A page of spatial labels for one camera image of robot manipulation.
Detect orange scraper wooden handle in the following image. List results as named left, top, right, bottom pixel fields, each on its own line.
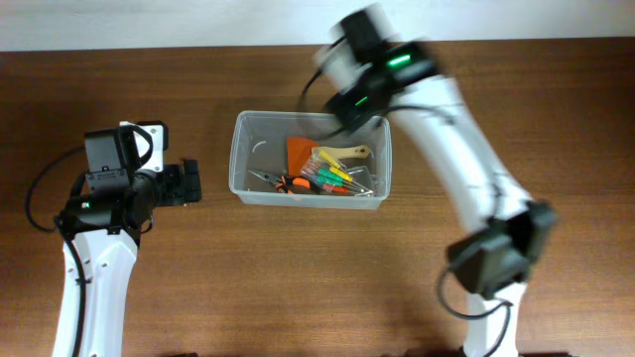
left=287, top=137, right=371, bottom=176

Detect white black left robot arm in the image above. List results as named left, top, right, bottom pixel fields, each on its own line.
left=53, top=160, right=202, bottom=356

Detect clear case of screwdrivers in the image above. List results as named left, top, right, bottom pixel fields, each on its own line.
left=301, top=149, right=376, bottom=196

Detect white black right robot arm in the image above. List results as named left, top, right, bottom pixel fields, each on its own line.
left=316, top=8, right=558, bottom=356

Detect orange black needle-nose pliers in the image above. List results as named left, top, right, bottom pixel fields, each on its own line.
left=249, top=170, right=321, bottom=194

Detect clear plastic container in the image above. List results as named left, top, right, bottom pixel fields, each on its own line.
left=229, top=111, right=392, bottom=210

